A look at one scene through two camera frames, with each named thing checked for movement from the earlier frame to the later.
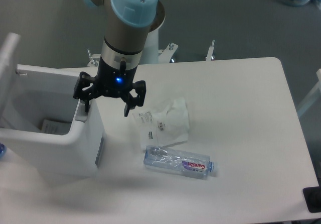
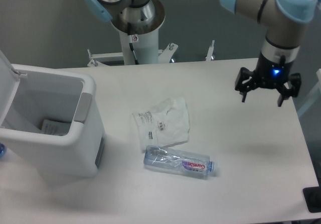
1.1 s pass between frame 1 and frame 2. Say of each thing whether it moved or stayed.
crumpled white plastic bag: stayed
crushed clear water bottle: stayed
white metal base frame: stayed
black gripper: moved
